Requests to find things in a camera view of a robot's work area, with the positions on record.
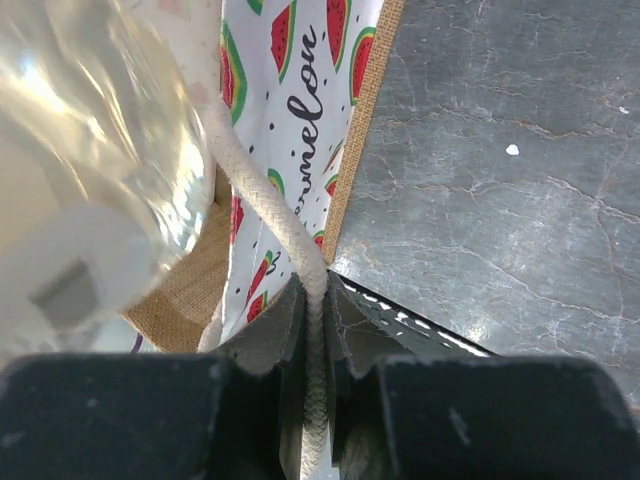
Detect burlap watermelon canvas bag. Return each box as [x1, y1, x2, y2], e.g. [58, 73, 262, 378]
[125, 1, 403, 479]

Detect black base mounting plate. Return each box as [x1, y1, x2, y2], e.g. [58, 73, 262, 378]
[330, 271, 495, 358]

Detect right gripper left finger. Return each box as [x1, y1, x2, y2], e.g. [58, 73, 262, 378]
[1, 279, 306, 479]

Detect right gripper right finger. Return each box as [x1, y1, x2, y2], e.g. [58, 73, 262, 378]
[324, 278, 639, 479]

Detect clear yellow bottle white cap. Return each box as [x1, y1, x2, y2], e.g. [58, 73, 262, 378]
[1, 1, 213, 358]

